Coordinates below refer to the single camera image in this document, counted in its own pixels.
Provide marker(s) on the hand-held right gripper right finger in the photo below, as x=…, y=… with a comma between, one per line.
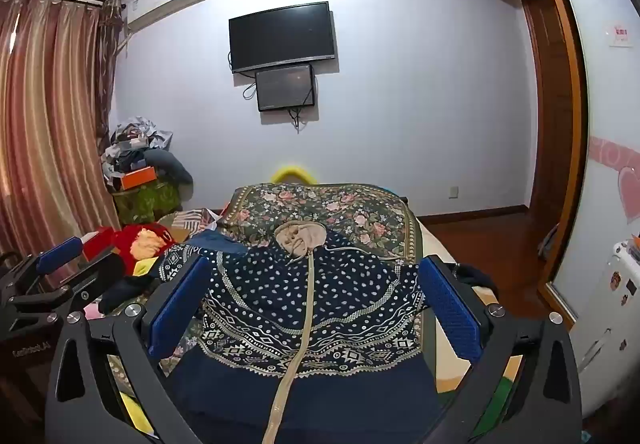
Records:
x=450, y=314

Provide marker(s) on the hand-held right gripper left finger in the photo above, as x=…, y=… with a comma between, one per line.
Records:
x=177, y=311

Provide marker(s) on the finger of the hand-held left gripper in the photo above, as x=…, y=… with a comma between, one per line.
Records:
x=95, y=281
x=60, y=255

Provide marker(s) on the navy patterned hoodie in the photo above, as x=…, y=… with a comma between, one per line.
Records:
x=350, y=294

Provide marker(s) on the pile of clothes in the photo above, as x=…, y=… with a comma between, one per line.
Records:
x=135, y=144

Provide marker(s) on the black garment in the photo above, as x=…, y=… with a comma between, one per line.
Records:
x=122, y=296

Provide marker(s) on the red box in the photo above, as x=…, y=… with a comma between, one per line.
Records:
x=95, y=244

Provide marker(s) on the dark cloth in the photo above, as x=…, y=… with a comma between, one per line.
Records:
x=472, y=275

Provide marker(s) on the yellow cloth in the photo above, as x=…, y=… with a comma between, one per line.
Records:
x=146, y=268

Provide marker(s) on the red plush toy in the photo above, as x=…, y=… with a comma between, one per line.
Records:
x=127, y=239

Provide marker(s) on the blue cloth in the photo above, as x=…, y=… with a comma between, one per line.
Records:
x=220, y=242

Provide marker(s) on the grey striped patterned cloth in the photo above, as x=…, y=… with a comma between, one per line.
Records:
x=192, y=221

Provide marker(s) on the green covered stand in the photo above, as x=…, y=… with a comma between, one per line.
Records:
x=147, y=201

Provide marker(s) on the orange box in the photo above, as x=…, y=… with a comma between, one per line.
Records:
x=137, y=178

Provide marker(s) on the striped pink curtain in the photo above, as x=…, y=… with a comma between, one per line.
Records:
x=50, y=124

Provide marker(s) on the grey neck pillow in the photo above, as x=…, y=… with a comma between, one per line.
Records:
x=175, y=169

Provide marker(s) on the floral blanket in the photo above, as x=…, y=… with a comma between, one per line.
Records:
x=345, y=209

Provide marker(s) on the white refrigerator with stickers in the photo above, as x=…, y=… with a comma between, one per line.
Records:
x=605, y=339

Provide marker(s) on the red notice sticker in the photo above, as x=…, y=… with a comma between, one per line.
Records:
x=618, y=34

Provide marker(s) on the white wall socket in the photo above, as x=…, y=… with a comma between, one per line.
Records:
x=453, y=191

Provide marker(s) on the small black wall monitor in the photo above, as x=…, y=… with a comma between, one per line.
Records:
x=285, y=86

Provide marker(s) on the black wall television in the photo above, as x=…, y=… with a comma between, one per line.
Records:
x=282, y=36

